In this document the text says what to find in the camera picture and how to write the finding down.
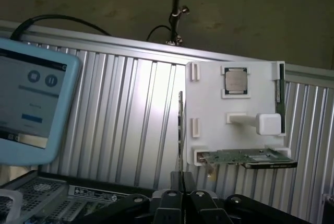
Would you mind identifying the green RAM stick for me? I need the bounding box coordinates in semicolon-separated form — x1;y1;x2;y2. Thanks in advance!
275;63;285;134

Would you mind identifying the green black graphics card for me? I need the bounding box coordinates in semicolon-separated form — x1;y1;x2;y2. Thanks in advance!
199;148;299;183

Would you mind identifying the white parts rack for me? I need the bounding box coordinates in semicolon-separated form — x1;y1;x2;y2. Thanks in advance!
185;61;292;167

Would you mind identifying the grey metal PC case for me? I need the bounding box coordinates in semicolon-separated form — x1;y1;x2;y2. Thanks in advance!
0;170;162;224

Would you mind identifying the silver CPU chip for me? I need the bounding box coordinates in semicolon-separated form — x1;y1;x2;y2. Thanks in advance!
224;66;248;96

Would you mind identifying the blue teach pendant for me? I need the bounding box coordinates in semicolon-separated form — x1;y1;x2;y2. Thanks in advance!
0;37;81;166

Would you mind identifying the thin black cable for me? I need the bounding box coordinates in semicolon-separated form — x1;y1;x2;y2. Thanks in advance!
147;25;174;41

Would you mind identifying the thick black pendant cable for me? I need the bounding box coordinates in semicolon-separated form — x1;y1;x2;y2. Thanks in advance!
10;14;113;40

